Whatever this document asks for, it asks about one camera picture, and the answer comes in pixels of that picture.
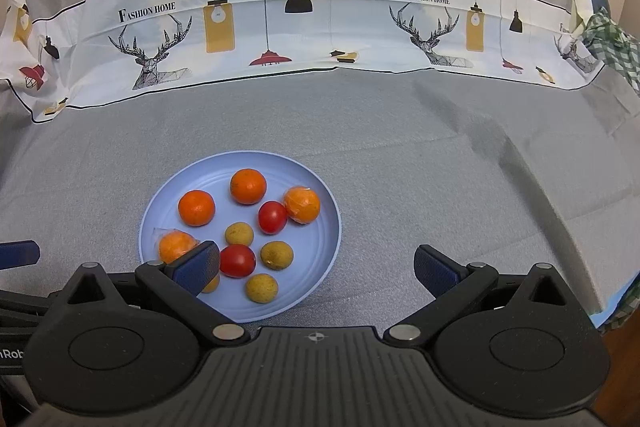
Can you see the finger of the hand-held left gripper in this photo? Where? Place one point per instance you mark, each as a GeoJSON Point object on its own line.
{"type": "Point", "coordinates": [197, 266]}
{"type": "Point", "coordinates": [22, 302]}
{"type": "Point", "coordinates": [19, 253]}
{"type": "Point", "coordinates": [436, 268]}

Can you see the yellow-green longan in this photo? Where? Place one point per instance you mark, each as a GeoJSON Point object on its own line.
{"type": "Point", "coordinates": [276, 255]}
{"type": "Point", "coordinates": [261, 288]}
{"type": "Point", "coordinates": [212, 285]}
{"type": "Point", "coordinates": [239, 234]}

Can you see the plastic-wrapped orange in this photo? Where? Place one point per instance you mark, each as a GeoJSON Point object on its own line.
{"type": "Point", "coordinates": [175, 246]}
{"type": "Point", "coordinates": [302, 205]}

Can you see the red cherry tomato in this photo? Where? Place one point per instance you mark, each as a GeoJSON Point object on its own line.
{"type": "Point", "coordinates": [272, 217]}
{"type": "Point", "coordinates": [238, 260]}

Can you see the light blue plate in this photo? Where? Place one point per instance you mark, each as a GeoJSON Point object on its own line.
{"type": "Point", "coordinates": [310, 257]}

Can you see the grey bed sheet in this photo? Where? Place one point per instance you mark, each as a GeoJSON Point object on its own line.
{"type": "Point", "coordinates": [450, 157]}

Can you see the green checked cloth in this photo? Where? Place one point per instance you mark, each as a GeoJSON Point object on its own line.
{"type": "Point", "coordinates": [625, 304]}
{"type": "Point", "coordinates": [615, 44]}

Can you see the deer and lamp printed cloth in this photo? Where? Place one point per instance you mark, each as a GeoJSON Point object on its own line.
{"type": "Point", "coordinates": [350, 32]}

